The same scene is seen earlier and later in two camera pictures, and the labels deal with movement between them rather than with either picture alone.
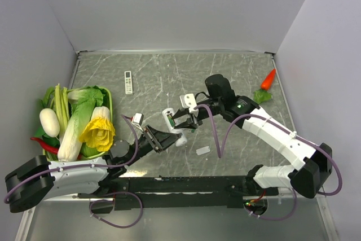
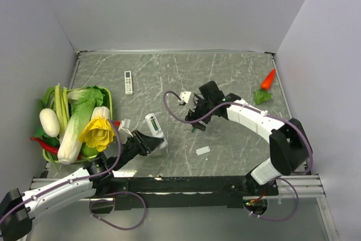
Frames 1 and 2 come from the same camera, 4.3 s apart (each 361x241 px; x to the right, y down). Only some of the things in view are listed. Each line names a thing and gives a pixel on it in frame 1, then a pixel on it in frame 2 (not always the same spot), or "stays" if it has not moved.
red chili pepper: x=46 y=146 stays
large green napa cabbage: x=82 y=101 stays
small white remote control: x=128 y=82 stays
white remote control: x=183 y=140 to x=155 y=130
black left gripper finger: x=164 y=137 to x=150 y=141
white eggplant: x=49 y=122 stays
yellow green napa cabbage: x=98 y=132 stays
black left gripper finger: x=166 y=139 to x=150 y=143
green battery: x=171 y=121 to x=155 y=126
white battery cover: x=203 y=150 stays
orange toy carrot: x=268 y=79 stays
